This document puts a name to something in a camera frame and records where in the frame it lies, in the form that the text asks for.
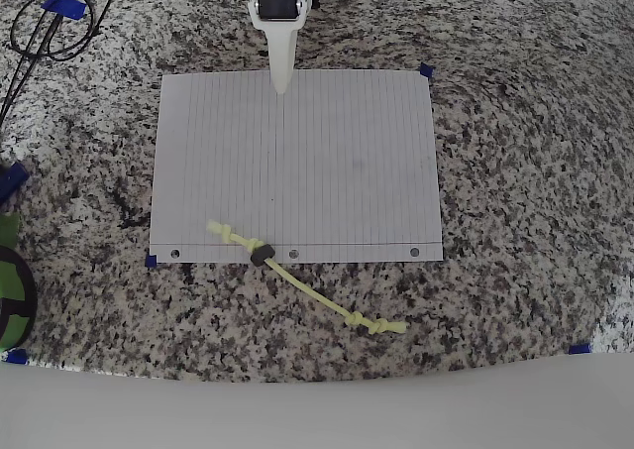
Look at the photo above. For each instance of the green and black roll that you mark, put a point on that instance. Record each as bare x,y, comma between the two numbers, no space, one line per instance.
10,280

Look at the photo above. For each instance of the white backdrop board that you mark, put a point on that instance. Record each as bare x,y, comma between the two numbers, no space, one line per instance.
317,419

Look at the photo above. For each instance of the lined paper sheet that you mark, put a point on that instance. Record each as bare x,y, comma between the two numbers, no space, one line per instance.
347,171

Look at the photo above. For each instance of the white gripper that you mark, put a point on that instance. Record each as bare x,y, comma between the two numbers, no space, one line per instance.
280,5

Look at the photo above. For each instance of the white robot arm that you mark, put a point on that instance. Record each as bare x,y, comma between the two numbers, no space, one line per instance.
277,5

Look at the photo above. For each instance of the blue tape piece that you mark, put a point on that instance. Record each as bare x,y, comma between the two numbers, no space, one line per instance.
151,261
16,356
67,7
579,349
427,71

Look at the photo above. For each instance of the black hex nut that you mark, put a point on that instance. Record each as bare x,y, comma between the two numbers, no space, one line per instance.
261,256

